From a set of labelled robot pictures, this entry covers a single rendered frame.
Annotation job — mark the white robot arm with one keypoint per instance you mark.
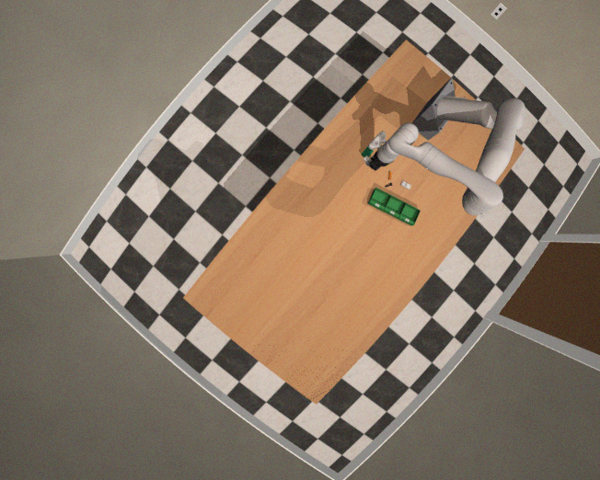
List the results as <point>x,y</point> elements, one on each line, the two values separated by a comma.
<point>482,192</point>

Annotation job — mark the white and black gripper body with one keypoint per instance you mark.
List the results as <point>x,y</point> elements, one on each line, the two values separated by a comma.
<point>379,158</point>

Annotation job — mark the green three-compartment bin rack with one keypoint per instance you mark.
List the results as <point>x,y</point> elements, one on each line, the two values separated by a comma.
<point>394,206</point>

